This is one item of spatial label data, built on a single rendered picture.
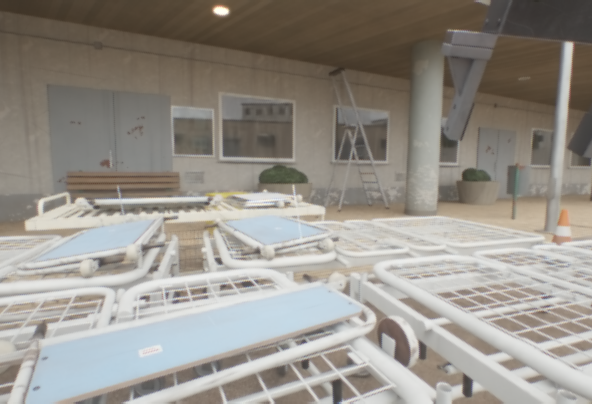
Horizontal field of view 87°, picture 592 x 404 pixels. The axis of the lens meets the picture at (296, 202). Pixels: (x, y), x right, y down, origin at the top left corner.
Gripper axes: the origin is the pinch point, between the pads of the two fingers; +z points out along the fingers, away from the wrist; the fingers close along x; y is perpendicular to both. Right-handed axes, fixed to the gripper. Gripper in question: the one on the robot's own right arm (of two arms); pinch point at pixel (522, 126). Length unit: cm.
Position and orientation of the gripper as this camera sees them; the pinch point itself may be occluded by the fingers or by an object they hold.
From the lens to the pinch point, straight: 41.7
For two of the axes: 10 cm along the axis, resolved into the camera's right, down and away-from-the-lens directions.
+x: 9.8, 1.5, -1.0
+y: -1.6, 4.8, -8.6
